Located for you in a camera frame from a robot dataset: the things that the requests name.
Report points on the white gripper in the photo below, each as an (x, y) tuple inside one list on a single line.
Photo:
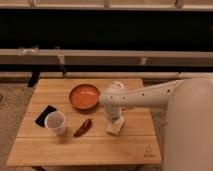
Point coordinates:
[(113, 114)]

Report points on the white sponge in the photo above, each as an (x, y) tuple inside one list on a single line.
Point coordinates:
[(114, 128)]

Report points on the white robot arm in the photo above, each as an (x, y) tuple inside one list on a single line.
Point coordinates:
[(189, 118)]

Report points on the orange ceramic bowl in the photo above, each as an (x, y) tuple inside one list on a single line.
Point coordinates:
[(84, 96)]

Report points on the red chili pepper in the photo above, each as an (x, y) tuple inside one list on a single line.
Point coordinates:
[(86, 125)]

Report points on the wooden table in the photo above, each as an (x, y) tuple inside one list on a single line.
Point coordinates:
[(37, 146)]

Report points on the white paper cup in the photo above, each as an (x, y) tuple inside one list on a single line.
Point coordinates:
[(55, 122)]

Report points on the black smartphone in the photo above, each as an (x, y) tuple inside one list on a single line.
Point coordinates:
[(41, 118)]

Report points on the metal shelf rail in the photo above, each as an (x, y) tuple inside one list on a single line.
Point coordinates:
[(106, 57)]

